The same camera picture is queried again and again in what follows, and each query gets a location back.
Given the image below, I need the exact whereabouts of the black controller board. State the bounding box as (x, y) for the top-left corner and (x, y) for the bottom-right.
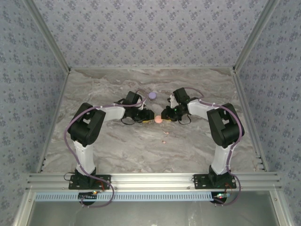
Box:
(210, 192), (232, 204)
(78, 191), (98, 203)

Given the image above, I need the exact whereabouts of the aluminium mounting rail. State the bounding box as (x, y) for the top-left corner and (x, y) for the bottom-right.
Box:
(25, 172), (282, 191)

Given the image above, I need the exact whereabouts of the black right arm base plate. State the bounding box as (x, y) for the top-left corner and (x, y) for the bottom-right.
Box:
(193, 173), (237, 190)

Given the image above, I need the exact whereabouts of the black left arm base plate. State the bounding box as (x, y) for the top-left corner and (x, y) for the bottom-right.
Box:
(68, 174), (111, 190)

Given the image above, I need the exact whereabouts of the aluminium table side rail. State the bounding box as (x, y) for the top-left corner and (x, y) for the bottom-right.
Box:
(231, 69), (269, 172)
(35, 68), (71, 174)

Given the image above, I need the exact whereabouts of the light blue slotted cable duct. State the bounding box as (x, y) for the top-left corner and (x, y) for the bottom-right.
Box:
(34, 191), (214, 202)

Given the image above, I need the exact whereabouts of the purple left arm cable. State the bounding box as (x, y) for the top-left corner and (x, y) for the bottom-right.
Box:
(64, 89), (148, 208)

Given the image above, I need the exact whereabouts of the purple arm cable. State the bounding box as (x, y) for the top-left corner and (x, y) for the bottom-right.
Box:
(64, 89), (148, 208)
(183, 87), (244, 207)

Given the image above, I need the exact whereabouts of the aluminium frame post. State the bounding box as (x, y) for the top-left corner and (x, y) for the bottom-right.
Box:
(23, 0), (71, 73)
(232, 0), (280, 71)

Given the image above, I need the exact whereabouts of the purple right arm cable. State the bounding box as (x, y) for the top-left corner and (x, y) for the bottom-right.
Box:
(183, 87), (244, 207)

